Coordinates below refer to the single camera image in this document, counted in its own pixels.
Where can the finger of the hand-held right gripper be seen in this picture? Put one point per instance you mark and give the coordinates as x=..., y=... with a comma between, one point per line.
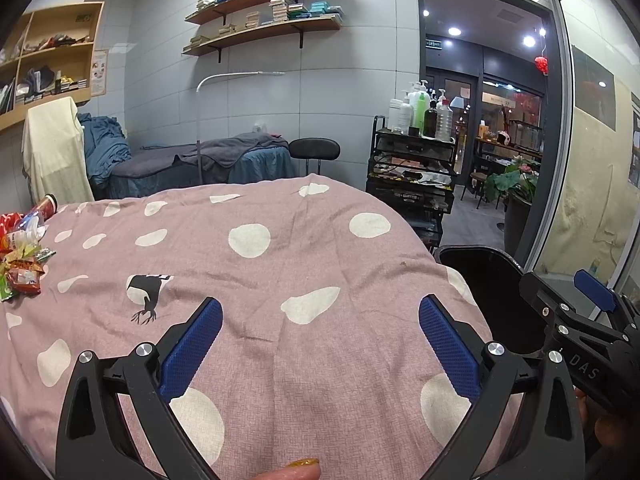
x=545, y=300
x=595, y=290

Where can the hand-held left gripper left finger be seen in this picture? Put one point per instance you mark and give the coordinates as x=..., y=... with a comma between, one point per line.
x=192, y=350

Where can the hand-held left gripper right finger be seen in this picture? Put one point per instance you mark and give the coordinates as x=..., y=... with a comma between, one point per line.
x=450, y=350

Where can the black trash bin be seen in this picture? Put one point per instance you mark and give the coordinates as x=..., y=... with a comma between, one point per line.
x=490, y=280

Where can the person's right hand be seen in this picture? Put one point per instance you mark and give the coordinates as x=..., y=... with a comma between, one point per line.
x=617, y=430

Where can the person's left hand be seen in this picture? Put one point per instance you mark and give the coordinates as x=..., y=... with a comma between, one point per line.
x=292, y=470

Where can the dark plant pot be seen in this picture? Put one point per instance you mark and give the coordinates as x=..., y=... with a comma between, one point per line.
x=517, y=225

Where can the green potted plant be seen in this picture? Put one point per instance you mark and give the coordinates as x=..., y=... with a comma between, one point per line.
x=510, y=180

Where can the wooden stool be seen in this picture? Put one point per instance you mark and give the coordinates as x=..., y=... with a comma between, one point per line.
x=478, y=177

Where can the black trolley cart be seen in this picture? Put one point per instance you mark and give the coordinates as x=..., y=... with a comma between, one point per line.
x=410, y=195

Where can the white helmet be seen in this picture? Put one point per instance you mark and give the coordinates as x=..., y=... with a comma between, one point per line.
x=504, y=137

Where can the pile of snack packets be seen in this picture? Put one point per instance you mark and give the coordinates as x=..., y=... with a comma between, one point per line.
x=25, y=275

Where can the glass double door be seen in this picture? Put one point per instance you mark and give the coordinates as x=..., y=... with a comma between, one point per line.
x=457, y=135

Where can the massage bed blue cover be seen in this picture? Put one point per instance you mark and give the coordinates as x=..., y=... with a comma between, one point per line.
x=260, y=170

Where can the clear plastic bottle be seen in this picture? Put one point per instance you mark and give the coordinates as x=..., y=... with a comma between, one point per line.
x=444, y=122

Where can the grey blanket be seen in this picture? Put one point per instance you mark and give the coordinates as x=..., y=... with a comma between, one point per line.
x=225, y=147

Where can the red chips can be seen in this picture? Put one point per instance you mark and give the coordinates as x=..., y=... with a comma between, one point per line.
x=45, y=205

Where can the brown bottle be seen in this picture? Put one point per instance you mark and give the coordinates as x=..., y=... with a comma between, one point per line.
x=430, y=122

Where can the blue bedding pile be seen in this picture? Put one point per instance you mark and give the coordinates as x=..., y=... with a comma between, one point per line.
x=105, y=145

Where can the green pump bottle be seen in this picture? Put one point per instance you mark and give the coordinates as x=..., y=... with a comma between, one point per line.
x=421, y=110

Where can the red hanging ornament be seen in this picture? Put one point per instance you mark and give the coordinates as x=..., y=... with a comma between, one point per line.
x=540, y=65

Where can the black stool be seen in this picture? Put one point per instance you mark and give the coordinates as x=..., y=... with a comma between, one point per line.
x=315, y=149

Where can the cream towel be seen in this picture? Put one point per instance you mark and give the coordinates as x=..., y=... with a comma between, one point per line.
x=55, y=150

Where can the hanging exit sign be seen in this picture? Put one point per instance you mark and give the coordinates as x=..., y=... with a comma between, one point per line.
x=434, y=44

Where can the wooden cubby shelf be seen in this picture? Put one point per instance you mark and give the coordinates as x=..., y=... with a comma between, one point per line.
x=60, y=49

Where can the wall poster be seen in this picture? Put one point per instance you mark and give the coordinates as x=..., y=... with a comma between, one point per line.
x=99, y=72

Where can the wall shelves with books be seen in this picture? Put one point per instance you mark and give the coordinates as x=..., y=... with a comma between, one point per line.
x=280, y=5

